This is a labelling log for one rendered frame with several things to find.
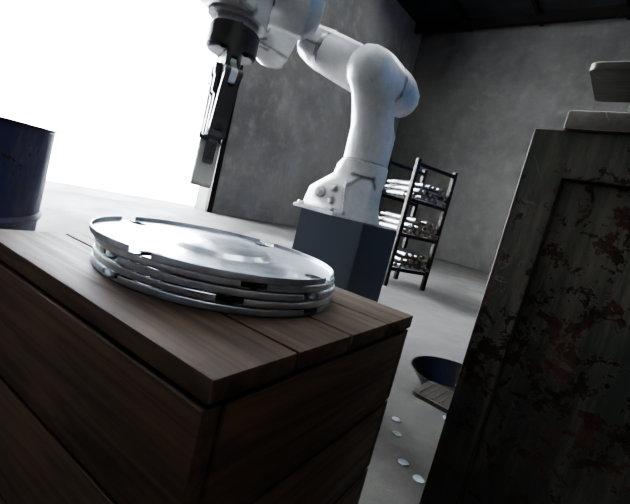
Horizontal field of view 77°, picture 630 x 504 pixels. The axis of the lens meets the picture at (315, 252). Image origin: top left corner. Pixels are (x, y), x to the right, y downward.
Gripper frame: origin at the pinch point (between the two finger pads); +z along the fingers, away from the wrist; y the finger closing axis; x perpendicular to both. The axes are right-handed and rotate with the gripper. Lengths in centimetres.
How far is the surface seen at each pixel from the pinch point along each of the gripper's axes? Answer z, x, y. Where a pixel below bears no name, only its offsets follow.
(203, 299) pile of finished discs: 13.3, 2.1, -27.9
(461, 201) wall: -87, -545, 491
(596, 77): -29, -52, -22
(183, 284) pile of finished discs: 12.4, 4.0, -27.1
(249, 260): 10.2, -3.7, -20.5
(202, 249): 10.0, 1.5, -19.7
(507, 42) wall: -374, -538, 486
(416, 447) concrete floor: 47, -57, -4
